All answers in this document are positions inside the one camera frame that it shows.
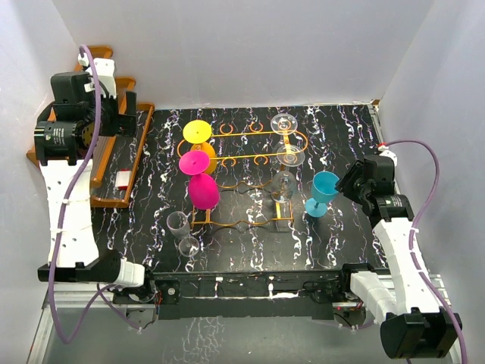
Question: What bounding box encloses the clear champagne flute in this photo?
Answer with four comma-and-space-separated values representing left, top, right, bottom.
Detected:
167, 211, 200, 258

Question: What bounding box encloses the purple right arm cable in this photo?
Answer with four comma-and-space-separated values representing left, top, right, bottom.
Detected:
355, 139, 469, 364

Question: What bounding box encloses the tall clear wine glass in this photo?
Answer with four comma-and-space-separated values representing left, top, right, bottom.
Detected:
271, 114, 298, 135

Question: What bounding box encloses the pink plastic wine glass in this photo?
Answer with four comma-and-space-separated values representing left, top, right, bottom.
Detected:
179, 150, 220, 210

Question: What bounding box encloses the red white small box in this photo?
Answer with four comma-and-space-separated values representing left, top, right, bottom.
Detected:
114, 170, 131, 190

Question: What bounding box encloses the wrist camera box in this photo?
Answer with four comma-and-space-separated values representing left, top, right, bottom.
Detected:
77, 53, 117, 99
377, 143, 398, 167

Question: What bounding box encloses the orange plastic wine glass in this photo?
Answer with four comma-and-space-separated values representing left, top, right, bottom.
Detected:
183, 120, 217, 174

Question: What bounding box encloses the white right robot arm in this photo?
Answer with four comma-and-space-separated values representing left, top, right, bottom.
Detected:
336, 155, 462, 359

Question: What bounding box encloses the gold wire wine glass rack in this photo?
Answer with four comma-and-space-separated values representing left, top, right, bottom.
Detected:
177, 122, 309, 228

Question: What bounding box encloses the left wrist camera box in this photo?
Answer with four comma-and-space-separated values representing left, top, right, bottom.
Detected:
77, 53, 117, 99

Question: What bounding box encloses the black base bar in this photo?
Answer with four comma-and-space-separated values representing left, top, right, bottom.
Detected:
114, 270, 365, 320

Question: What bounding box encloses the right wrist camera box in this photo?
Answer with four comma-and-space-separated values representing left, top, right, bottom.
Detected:
377, 143, 398, 167

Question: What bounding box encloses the short clear wine glass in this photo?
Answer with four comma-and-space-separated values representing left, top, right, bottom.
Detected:
271, 144, 305, 204

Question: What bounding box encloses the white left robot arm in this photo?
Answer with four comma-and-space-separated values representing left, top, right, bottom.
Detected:
34, 68, 157, 303

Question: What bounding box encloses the blue plastic wine glass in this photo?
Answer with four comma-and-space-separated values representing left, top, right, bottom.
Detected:
305, 171, 340, 218

